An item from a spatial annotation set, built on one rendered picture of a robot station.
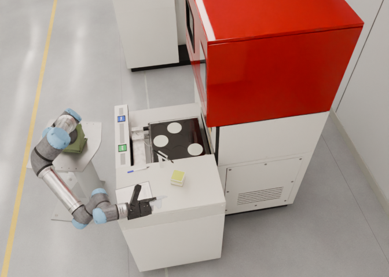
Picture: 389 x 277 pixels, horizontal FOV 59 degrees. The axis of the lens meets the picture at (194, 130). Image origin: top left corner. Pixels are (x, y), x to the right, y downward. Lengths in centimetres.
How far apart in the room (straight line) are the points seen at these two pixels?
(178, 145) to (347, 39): 120
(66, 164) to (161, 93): 182
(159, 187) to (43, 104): 246
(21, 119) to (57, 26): 176
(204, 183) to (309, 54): 93
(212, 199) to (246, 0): 109
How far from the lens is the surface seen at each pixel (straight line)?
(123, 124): 242
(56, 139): 186
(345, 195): 338
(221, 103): 186
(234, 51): 165
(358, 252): 316
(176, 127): 242
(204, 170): 212
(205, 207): 202
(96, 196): 178
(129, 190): 209
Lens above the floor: 273
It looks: 50 degrees down
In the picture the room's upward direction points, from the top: 2 degrees counter-clockwise
